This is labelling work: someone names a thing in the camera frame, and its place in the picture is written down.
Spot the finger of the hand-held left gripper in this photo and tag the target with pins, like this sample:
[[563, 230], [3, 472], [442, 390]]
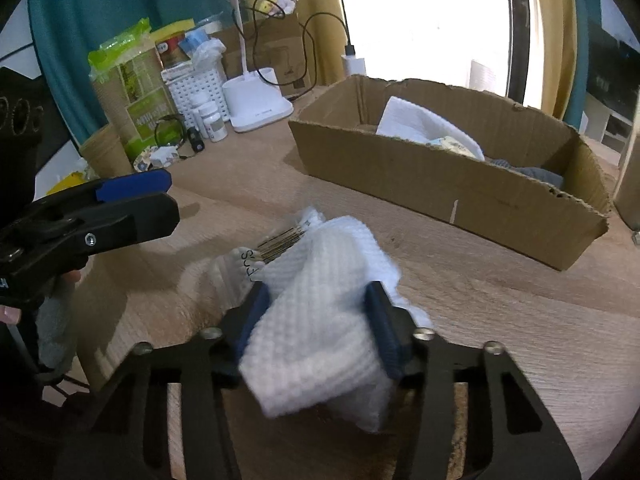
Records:
[[132, 186], [125, 222]]

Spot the white crumpled plastic bag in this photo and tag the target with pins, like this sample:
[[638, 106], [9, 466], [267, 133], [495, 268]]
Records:
[[210, 52]]

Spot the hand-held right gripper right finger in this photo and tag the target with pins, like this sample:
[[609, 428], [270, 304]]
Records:
[[382, 325]]

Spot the yellow curtain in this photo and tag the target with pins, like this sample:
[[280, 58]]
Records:
[[320, 0], [555, 35]]

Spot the clear plastic packet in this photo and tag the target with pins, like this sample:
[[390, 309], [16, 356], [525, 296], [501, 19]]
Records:
[[230, 275]]

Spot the red tin can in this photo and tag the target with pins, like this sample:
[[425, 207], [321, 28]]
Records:
[[174, 52]]

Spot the yellow green sponge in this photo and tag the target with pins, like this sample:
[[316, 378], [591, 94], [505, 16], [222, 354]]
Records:
[[172, 27]]

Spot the brown cardboard box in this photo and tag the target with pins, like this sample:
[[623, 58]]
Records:
[[450, 195]]

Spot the grey balcony cabinet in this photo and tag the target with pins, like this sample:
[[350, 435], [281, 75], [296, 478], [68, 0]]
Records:
[[487, 76]]

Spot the teal curtain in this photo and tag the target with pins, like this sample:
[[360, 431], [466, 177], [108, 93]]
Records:
[[580, 60], [75, 20]]

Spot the small yellow white toys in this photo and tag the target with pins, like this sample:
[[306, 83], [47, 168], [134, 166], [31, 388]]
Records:
[[277, 4]]

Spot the yellow paper packet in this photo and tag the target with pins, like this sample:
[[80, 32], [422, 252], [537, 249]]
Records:
[[67, 182]]

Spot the green snack bag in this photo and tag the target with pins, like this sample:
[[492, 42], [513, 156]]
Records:
[[135, 90]]

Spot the brown paper cup stack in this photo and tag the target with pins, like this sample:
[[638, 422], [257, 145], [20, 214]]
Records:
[[105, 152]]

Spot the blue packet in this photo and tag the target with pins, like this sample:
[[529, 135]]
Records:
[[194, 42]]

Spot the tall brown carton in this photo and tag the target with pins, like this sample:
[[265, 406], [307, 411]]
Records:
[[280, 50]]

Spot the white pill bottle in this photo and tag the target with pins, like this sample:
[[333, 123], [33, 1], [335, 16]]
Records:
[[199, 107], [216, 125]]

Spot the white plastic basket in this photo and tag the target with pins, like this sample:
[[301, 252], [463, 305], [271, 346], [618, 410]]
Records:
[[192, 82]]

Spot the grey socks pair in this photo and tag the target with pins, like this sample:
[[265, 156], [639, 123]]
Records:
[[540, 175]]

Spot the small white table scrap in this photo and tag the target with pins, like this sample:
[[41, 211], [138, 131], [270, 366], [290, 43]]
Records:
[[636, 239]]

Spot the steel travel tumbler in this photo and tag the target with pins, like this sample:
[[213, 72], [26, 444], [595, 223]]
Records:
[[630, 180]]

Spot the black monitor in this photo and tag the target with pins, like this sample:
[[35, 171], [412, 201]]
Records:
[[615, 60]]

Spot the white charger plug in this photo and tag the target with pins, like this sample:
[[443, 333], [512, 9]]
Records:
[[354, 65]]

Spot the person's left hand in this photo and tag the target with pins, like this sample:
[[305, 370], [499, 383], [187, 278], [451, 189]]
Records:
[[10, 315]]

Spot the dark sliding door frame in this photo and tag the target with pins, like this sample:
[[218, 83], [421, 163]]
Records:
[[515, 35]]

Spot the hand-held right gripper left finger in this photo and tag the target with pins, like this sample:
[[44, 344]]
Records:
[[250, 320]]

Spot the white computer desk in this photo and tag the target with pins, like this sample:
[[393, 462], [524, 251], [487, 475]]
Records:
[[615, 120]]

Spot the white waffle towel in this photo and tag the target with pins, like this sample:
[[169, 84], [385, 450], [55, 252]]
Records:
[[415, 120], [320, 310]]

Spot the white desk lamp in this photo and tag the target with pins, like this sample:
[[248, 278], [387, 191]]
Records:
[[255, 105]]

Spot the small white snack packets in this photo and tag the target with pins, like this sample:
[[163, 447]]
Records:
[[157, 157]]

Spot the small black device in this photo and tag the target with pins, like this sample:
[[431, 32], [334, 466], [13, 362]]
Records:
[[195, 141]]

